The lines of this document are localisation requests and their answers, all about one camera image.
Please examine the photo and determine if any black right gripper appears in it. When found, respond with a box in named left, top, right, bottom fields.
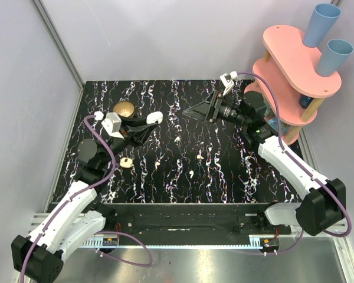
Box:
left=182, top=89, right=249, bottom=127

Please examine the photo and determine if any white earbud charging case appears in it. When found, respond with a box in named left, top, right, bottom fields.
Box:
left=146, top=111, right=163, bottom=124

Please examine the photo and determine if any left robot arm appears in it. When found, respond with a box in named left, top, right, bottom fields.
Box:
left=11, top=111, right=163, bottom=282

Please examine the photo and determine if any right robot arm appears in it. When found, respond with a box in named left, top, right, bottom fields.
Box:
left=183, top=91, right=346, bottom=236

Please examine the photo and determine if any cream earbud charging case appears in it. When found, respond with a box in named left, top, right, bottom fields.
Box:
left=119, top=157, right=133, bottom=169

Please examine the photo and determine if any gold patterned ceramic bowl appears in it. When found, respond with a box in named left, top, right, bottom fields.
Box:
left=113, top=101, right=135, bottom=118

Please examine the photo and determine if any blue patterned mug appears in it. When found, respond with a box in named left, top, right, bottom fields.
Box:
left=267, top=116, right=291, bottom=136

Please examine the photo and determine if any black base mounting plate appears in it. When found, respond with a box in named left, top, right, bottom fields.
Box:
left=103, top=203, right=291, bottom=249

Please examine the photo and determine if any pink three-tier shelf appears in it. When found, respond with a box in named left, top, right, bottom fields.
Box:
left=245, top=25, right=342, bottom=145

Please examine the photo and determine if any dark blue object on shelf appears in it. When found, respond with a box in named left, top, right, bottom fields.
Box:
left=299, top=94, right=313, bottom=109

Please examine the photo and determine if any blue cup front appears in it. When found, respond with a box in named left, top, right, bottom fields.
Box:
left=315, top=39, right=354, bottom=77

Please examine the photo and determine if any blue cup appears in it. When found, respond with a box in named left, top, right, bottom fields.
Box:
left=315, top=39, right=354, bottom=77
left=302, top=4, right=342, bottom=48

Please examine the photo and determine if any blue cup rear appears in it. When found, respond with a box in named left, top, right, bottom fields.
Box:
left=302, top=4, right=342, bottom=48

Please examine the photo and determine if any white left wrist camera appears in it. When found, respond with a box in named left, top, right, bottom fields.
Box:
left=101, top=112, right=124, bottom=139

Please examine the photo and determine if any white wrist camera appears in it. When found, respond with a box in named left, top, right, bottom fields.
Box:
left=219, top=71, right=238, bottom=96
left=101, top=112, right=124, bottom=139

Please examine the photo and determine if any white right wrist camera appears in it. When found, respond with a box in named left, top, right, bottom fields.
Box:
left=219, top=71, right=238, bottom=96

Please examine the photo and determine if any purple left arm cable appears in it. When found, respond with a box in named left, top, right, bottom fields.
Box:
left=19, top=114, right=153, bottom=283

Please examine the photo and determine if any aluminium frame rail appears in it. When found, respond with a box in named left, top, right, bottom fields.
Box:
left=31, top=0, right=85, bottom=89

